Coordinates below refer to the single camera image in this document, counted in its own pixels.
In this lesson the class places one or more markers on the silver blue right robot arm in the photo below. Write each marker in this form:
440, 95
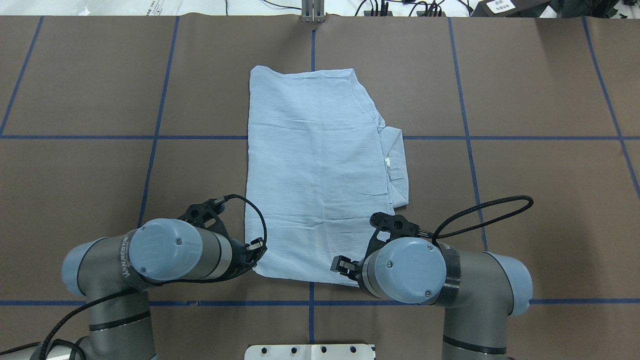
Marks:
479, 290

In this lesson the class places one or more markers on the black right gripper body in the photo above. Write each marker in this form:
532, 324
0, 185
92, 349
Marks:
344, 264

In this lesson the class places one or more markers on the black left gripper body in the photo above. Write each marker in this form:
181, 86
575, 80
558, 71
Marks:
240, 254

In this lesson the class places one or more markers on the aluminium frame post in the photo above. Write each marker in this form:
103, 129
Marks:
313, 11

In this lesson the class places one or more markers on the clear plastic bag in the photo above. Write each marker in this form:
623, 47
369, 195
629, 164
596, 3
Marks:
149, 7

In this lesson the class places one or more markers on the brown labelled box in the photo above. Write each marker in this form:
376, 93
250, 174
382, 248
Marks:
510, 8

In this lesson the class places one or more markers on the light blue button shirt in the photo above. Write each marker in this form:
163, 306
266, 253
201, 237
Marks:
321, 161

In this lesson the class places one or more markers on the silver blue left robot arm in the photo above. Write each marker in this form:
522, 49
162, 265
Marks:
115, 275

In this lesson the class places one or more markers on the white pedestal column base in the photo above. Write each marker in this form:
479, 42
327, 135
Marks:
345, 351

